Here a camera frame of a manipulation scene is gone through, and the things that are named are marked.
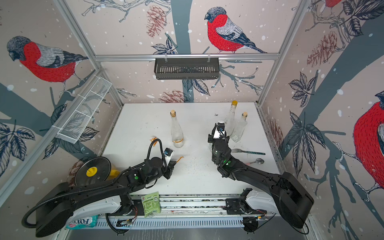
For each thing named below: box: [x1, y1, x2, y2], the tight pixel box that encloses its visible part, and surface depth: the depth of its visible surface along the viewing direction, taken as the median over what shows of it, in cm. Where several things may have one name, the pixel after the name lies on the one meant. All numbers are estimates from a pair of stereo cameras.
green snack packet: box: [141, 191, 161, 218], surface depth 76 cm
